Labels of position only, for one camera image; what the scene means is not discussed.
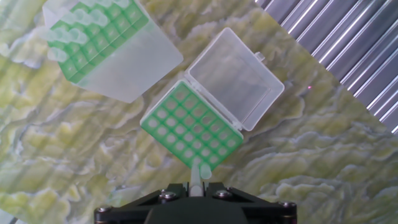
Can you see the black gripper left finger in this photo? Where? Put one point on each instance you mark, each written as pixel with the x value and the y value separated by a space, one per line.
pixel 177 189

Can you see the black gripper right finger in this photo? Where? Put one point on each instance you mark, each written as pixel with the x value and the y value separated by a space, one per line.
pixel 217 189

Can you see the green rack pipette tip box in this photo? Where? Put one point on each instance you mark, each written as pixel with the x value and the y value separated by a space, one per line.
pixel 133 68
pixel 230 77

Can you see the green marble pattern mat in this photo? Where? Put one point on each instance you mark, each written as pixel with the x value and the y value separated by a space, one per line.
pixel 311 171

